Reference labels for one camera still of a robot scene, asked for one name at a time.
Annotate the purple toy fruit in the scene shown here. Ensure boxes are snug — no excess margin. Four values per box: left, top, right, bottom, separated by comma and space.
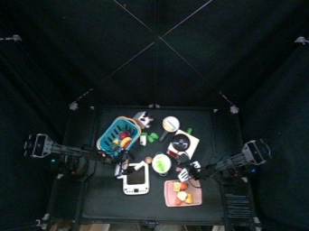
118, 130, 133, 140

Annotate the black toy pot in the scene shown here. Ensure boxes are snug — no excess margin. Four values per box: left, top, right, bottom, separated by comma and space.
170, 134, 192, 152

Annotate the cow print milk carton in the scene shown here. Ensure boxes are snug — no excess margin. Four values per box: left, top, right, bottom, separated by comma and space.
132, 111, 156, 129

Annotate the white toy stove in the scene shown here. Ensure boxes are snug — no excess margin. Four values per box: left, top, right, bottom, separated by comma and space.
166, 129, 201, 161

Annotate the toy frying pan with egg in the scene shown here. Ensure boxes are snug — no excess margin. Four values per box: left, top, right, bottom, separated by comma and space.
160, 115, 181, 143

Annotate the teal plastic shopping basket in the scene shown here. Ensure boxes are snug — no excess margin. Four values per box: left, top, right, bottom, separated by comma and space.
95, 115, 144, 156

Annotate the silver pot with green food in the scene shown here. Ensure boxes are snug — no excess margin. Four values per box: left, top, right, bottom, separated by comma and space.
152, 151, 174, 177

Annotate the pink cutting board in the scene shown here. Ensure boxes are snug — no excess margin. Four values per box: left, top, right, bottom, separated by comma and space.
164, 179, 204, 208

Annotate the white toy rice ball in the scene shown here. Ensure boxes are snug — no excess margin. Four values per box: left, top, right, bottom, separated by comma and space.
177, 190, 190, 202

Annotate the orange toy fruit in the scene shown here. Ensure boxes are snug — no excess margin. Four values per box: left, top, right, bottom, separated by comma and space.
120, 136, 134, 150

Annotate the green toy vegetable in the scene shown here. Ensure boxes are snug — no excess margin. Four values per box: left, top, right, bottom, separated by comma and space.
146, 132, 161, 143

